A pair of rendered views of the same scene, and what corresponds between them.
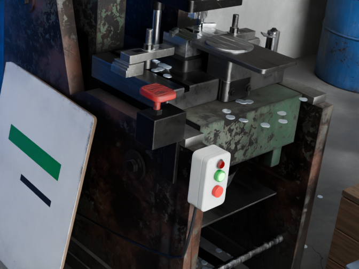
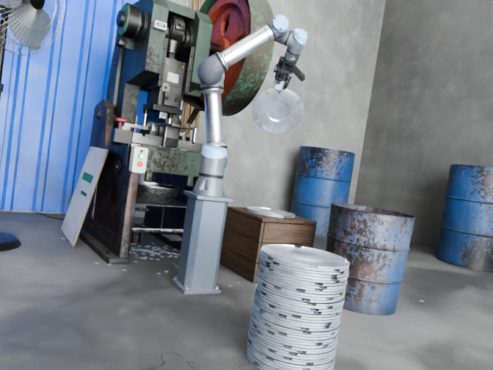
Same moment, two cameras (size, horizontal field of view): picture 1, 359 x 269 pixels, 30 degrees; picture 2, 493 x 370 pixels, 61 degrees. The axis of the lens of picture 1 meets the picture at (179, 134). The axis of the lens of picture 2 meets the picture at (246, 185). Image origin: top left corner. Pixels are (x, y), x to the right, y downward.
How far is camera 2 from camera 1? 1.42 m
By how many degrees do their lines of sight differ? 24
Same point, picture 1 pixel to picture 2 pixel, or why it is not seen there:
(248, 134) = (171, 160)
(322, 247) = not seen: hidden behind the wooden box
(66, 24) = (108, 120)
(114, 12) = (130, 117)
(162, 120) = (119, 129)
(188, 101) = (144, 141)
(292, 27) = (279, 204)
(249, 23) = (251, 194)
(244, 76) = (174, 137)
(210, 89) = (157, 139)
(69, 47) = (108, 129)
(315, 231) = not seen: hidden behind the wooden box
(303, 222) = not seen: hidden behind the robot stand
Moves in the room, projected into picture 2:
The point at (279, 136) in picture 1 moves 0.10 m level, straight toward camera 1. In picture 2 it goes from (191, 170) to (183, 169)
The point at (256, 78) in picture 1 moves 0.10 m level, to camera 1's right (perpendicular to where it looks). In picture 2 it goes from (184, 144) to (200, 147)
